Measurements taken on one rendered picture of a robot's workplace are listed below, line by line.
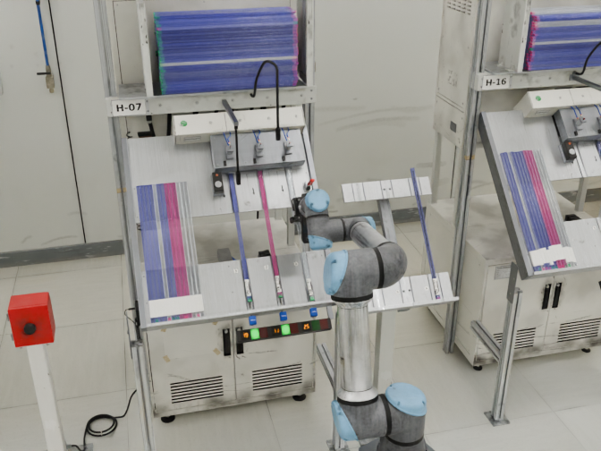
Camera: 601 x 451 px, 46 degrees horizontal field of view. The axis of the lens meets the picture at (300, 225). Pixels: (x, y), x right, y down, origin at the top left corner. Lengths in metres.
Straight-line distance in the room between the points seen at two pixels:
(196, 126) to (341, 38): 1.83
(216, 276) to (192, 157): 0.46
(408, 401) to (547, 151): 1.44
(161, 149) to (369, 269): 1.09
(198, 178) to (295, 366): 0.94
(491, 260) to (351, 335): 1.31
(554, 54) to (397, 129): 1.70
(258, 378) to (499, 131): 1.44
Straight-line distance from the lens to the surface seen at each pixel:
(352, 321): 1.94
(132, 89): 2.72
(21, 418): 3.38
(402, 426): 2.07
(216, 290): 2.52
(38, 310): 2.59
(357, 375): 1.99
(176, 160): 2.67
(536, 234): 2.92
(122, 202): 2.83
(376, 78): 4.43
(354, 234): 2.24
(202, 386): 3.05
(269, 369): 3.06
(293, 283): 2.56
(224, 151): 2.63
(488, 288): 3.21
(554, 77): 3.16
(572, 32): 3.12
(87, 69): 4.15
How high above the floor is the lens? 2.07
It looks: 26 degrees down
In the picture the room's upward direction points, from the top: straight up
